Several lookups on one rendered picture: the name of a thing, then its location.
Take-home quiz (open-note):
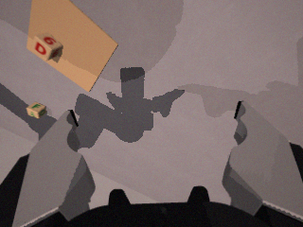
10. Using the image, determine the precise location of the tan flat mat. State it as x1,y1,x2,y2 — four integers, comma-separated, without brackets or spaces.
27,0,118,93

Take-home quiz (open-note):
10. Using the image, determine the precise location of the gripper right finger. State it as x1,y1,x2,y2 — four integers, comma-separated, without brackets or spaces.
222,101,303,227

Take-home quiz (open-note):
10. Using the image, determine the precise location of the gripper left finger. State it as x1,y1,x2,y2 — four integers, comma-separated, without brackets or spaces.
0,110,96,227

